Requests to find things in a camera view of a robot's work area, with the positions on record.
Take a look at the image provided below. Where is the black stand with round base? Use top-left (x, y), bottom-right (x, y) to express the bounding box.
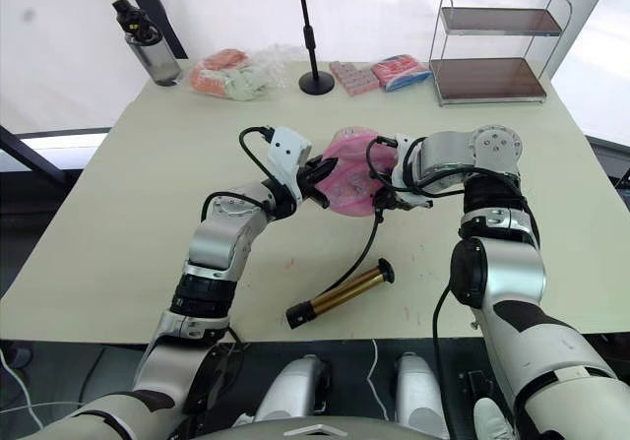
top-left (290, 0), bottom-right (338, 96)

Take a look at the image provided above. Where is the silver robot thigh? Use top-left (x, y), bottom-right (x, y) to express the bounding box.
top-left (255, 354), bottom-right (331, 421)
top-left (395, 351), bottom-right (452, 426)

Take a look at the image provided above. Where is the grey robot torso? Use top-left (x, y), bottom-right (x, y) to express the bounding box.
top-left (196, 412), bottom-right (444, 440)

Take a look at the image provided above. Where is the silver robot left thigh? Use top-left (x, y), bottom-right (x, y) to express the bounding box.
top-left (255, 354), bottom-right (331, 421)

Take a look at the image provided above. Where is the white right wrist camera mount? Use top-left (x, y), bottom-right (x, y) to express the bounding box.
top-left (391, 133), bottom-right (435, 211)

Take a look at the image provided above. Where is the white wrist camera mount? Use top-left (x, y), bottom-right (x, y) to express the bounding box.
top-left (391, 133), bottom-right (435, 211)
top-left (267, 125), bottom-right (313, 201)

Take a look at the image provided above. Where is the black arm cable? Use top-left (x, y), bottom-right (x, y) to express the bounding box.
top-left (366, 134), bottom-right (473, 362)
top-left (200, 125), bottom-right (277, 220)

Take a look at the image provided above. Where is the clear bag of orange cloths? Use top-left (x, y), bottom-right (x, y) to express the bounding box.
top-left (188, 43), bottom-right (311, 102)

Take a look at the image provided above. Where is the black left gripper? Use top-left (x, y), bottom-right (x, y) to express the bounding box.
top-left (294, 156), bottom-right (343, 212)

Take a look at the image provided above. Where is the two-tier wire shelf rack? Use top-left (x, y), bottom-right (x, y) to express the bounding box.
top-left (427, 0), bottom-right (572, 108)

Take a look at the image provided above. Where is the white floor cable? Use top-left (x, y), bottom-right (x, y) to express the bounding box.
top-left (0, 346), bottom-right (85, 429)

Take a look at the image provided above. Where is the pink printed ball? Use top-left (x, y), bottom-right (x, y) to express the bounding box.
top-left (314, 125), bottom-right (398, 220)

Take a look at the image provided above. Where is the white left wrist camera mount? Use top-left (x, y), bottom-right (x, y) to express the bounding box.
top-left (267, 125), bottom-right (313, 201)

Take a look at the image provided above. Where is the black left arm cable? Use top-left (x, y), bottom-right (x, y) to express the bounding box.
top-left (200, 125), bottom-right (277, 220)

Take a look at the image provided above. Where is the black slanted frame bar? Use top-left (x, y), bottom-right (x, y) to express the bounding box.
top-left (0, 124), bottom-right (114, 188)
top-left (116, 0), bottom-right (189, 60)

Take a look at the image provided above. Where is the gold and black hand pump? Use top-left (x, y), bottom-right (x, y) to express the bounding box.
top-left (285, 258), bottom-right (397, 331)

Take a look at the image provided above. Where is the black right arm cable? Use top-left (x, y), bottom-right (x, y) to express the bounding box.
top-left (366, 134), bottom-right (473, 362)

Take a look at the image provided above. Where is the silver robot right thigh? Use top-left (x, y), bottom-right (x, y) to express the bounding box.
top-left (395, 351), bottom-right (452, 426)

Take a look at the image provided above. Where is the black pump hose with needle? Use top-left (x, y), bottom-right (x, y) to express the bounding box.
top-left (322, 203), bottom-right (388, 293)

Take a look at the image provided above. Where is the pink tray of small boxes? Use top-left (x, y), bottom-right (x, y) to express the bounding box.
top-left (328, 60), bottom-right (380, 97)

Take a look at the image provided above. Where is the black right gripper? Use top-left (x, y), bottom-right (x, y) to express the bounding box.
top-left (372, 188), bottom-right (412, 215)

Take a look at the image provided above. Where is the red and blue packet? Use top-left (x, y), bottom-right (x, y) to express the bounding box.
top-left (369, 54), bottom-right (432, 94)

